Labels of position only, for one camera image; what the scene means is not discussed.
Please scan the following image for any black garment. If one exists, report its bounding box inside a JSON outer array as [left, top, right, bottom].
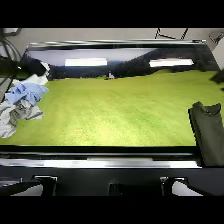
[[18, 54, 48, 78]]

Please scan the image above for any pale grey garment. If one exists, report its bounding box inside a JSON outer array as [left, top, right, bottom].
[[0, 99, 45, 140]]

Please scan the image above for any dark olive T-shirt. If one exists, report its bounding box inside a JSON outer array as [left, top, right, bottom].
[[187, 101, 224, 168]]

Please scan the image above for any black cable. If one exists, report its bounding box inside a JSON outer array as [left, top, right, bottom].
[[0, 29, 23, 81]]

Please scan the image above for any light blue shirt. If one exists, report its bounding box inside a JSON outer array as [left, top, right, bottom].
[[4, 81, 50, 107]]

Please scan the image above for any white garment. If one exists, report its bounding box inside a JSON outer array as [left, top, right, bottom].
[[27, 61, 52, 87]]

